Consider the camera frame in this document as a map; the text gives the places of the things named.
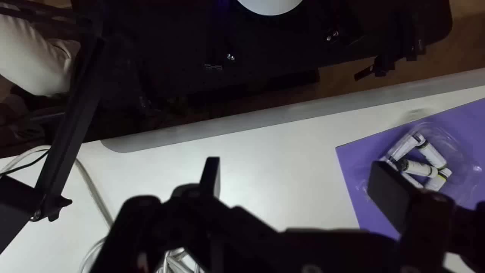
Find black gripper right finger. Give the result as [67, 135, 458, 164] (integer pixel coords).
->
[367, 160, 458, 255]

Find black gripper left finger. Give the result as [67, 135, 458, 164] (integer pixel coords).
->
[170, 157, 246, 231]

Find black robot base cover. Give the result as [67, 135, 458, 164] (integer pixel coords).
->
[70, 0, 454, 134]

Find white tube black cap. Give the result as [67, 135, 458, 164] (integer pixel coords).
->
[387, 132, 429, 164]
[416, 142, 452, 172]
[396, 158, 441, 181]
[423, 167, 455, 193]

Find purple mat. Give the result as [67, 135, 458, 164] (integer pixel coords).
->
[335, 98, 485, 243]

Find clear plastic container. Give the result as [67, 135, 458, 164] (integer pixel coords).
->
[376, 113, 485, 201]

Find white cloth bag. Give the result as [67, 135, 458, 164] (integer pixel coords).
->
[0, 14, 81, 99]

